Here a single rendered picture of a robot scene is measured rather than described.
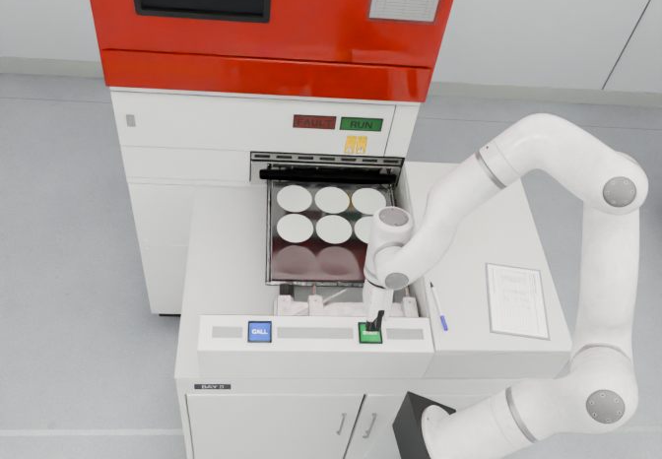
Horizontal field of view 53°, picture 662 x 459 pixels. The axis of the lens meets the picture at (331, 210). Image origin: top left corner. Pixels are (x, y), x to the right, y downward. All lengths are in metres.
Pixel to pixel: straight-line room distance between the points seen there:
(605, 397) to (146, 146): 1.32
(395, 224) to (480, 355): 0.47
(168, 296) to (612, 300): 1.67
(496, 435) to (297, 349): 0.47
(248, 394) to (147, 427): 0.83
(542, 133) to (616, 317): 0.37
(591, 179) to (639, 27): 2.71
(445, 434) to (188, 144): 1.03
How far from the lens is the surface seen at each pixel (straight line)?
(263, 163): 1.94
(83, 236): 3.03
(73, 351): 2.73
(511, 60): 3.77
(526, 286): 1.79
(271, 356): 1.58
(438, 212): 1.30
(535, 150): 1.28
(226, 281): 1.83
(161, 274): 2.43
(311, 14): 1.58
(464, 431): 1.47
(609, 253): 1.32
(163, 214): 2.16
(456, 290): 1.72
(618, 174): 1.21
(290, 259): 1.78
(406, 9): 1.59
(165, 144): 1.93
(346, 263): 1.79
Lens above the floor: 2.34
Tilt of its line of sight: 49 degrees down
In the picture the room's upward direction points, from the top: 10 degrees clockwise
